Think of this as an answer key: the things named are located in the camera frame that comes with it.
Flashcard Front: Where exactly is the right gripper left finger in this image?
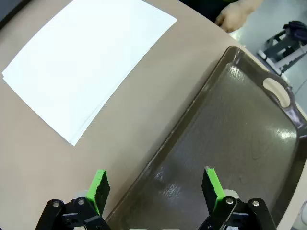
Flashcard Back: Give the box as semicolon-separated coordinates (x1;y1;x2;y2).
35;169;111;230

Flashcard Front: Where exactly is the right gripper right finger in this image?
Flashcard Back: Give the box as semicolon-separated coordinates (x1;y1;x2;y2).
197;166;277;230

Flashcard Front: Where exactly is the white A4 paper sheet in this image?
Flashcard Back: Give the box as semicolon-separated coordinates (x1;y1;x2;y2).
1;70;101;147
1;0;177;145

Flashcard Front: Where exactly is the person's left hand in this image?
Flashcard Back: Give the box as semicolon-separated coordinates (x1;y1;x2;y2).
214;0;259;33

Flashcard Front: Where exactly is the brown plastic serving tray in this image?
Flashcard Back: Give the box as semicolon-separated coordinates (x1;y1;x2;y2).
105;46;307;230

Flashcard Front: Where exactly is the black step stool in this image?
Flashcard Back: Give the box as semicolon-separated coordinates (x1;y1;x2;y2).
257;31;307;77

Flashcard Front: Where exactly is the black bag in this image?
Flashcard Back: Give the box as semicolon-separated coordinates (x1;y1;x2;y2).
283;21;307;46

